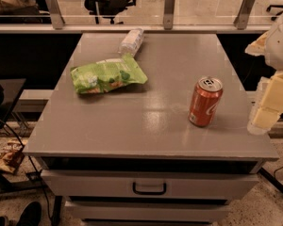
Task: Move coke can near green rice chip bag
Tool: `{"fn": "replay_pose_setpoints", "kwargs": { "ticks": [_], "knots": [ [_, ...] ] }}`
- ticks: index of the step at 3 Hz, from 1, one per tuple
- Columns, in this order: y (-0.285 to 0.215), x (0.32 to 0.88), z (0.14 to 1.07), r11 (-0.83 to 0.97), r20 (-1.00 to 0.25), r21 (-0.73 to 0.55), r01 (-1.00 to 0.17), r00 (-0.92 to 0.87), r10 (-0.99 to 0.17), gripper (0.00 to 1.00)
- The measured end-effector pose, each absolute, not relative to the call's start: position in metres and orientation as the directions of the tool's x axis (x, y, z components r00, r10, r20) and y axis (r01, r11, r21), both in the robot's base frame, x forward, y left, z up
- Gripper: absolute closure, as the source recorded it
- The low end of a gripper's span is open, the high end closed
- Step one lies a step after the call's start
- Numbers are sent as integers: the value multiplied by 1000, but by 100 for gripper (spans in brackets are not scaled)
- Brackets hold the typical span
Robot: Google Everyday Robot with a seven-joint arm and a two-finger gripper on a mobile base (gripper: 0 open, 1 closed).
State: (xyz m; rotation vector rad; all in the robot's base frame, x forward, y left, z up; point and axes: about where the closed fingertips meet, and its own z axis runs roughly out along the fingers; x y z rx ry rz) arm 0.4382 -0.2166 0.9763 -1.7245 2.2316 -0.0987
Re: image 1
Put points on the metal bracket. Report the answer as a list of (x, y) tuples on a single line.
[(241, 20), (168, 14), (55, 15)]

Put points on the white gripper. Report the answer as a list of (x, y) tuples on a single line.
[(281, 49)]

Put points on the black side table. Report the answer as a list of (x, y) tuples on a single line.
[(10, 91)]

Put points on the black shoe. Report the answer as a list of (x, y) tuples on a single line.
[(31, 215)]

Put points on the clear plastic water bottle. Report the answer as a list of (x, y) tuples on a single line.
[(132, 42)]

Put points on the left metal bracket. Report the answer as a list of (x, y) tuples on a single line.
[(55, 15)]

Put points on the middle metal bracket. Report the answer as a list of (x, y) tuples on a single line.
[(168, 14)]

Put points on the green rice chip bag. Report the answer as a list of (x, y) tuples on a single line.
[(107, 75)]

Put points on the grey drawer cabinet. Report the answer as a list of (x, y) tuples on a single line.
[(92, 148)]

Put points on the right metal bracket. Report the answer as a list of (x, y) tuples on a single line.
[(241, 20)]

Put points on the black drawer handle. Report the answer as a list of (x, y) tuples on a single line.
[(149, 190)]

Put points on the brown snack bag on floor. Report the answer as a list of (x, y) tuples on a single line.
[(11, 157)]

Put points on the red coke can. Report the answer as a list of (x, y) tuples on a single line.
[(204, 101)]

